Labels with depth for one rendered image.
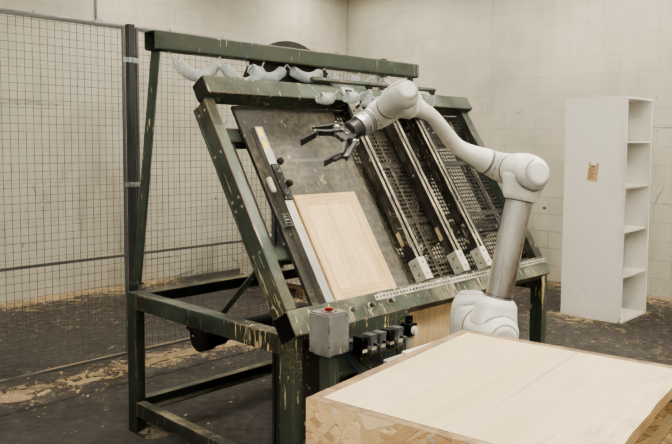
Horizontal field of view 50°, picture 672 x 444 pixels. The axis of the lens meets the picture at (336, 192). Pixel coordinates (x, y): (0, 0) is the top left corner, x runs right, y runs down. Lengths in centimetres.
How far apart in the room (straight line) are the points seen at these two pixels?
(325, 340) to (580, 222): 451
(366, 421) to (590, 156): 617
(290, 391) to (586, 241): 445
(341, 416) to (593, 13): 791
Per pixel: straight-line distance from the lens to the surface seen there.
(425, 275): 383
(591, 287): 720
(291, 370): 320
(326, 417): 109
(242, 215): 332
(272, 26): 983
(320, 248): 348
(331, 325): 298
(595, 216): 710
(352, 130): 268
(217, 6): 929
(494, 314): 275
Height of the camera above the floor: 162
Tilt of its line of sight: 4 degrees down
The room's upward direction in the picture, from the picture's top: straight up
